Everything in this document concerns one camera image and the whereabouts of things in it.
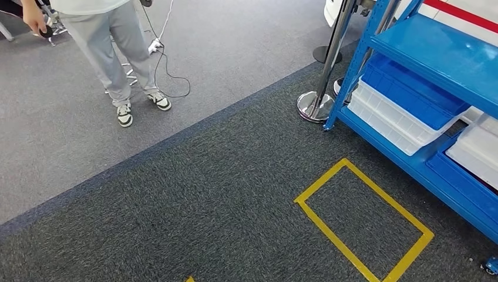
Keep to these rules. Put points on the black stanchion with round base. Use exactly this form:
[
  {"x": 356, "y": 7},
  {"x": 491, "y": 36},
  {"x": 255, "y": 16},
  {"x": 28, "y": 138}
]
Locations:
[{"x": 321, "y": 54}]

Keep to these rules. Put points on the yellow floor tape square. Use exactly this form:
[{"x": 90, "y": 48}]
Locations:
[{"x": 330, "y": 233}]

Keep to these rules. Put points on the white car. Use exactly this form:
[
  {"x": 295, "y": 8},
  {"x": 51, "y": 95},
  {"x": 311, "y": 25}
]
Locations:
[{"x": 332, "y": 11}]

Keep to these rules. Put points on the blue plastic bin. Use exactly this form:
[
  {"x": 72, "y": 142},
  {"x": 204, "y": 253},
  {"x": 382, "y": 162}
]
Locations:
[
  {"x": 408, "y": 89},
  {"x": 459, "y": 183}
]

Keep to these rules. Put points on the black handheld controller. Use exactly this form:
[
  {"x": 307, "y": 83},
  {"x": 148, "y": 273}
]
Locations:
[
  {"x": 46, "y": 32},
  {"x": 146, "y": 3}
]

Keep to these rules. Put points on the person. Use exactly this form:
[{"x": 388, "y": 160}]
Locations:
[{"x": 97, "y": 39}]

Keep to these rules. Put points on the red barrier belt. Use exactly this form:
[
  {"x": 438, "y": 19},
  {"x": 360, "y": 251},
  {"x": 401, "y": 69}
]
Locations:
[{"x": 459, "y": 13}]

